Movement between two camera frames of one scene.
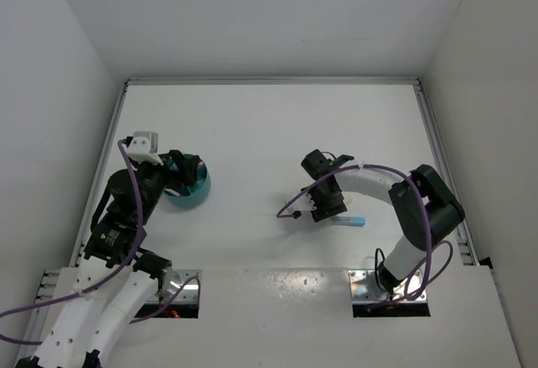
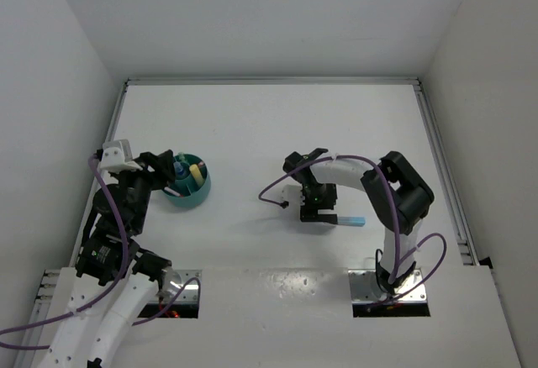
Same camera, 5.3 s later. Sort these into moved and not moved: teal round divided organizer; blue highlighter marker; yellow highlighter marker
Moved: yellow highlighter marker
Not moved: teal round divided organizer; blue highlighter marker
